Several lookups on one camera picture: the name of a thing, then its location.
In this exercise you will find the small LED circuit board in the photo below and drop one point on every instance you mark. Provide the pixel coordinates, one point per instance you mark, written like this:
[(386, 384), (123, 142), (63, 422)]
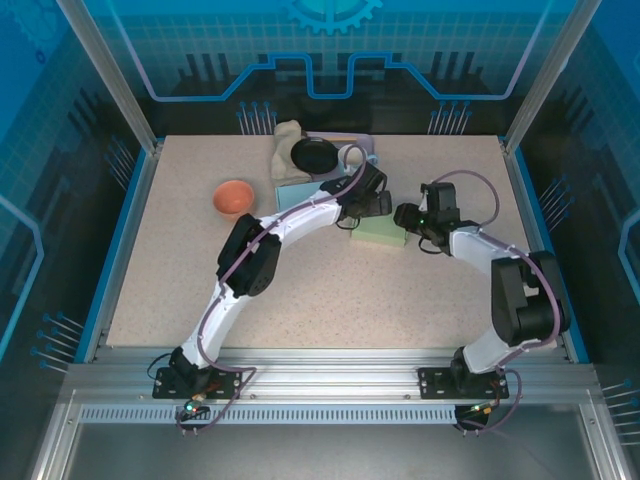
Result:
[(192, 409), (482, 409)]

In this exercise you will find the light blue paper box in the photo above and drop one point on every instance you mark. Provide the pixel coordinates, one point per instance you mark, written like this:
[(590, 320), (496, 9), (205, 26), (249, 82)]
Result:
[(295, 197)]

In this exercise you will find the long aluminium frame rail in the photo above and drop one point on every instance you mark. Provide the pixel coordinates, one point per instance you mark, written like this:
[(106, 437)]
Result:
[(330, 375)]

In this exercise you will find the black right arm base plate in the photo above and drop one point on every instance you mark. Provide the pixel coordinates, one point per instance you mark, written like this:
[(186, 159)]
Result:
[(435, 385)]

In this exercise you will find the light green paper box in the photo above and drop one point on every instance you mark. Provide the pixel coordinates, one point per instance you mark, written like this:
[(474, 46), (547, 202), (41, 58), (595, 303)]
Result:
[(377, 235)]

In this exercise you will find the light blue mug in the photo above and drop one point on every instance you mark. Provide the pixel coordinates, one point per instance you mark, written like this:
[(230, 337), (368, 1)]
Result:
[(352, 156)]

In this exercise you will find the aluminium frame post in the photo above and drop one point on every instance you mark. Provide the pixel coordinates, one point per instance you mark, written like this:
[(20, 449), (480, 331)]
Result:
[(114, 75), (545, 75)]

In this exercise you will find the orange cup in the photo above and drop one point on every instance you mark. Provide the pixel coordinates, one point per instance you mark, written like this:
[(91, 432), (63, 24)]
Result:
[(232, 196)]

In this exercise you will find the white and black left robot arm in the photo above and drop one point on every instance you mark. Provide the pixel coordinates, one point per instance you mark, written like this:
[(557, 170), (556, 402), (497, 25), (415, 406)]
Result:
[(300, 220)]

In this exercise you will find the black round pan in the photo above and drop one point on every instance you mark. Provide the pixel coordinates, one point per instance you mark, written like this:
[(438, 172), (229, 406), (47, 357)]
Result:
[(314, 156)]

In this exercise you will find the aluminium side rail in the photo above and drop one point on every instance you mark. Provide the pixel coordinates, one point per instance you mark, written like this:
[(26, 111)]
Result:
[(125, 250), (524, 200)]

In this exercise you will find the lavender tray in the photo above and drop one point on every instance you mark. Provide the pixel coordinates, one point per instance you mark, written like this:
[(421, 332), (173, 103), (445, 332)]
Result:
[(364, 141)]

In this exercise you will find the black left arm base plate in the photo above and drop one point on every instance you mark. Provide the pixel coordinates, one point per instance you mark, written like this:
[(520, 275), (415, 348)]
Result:
[(227, 376)]

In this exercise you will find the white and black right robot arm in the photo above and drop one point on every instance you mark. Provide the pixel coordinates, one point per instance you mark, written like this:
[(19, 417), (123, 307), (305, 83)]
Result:
[(475, 245)]

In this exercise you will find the beige cloth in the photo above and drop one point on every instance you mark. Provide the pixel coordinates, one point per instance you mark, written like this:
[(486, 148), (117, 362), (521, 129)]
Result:
[(285, 160)]

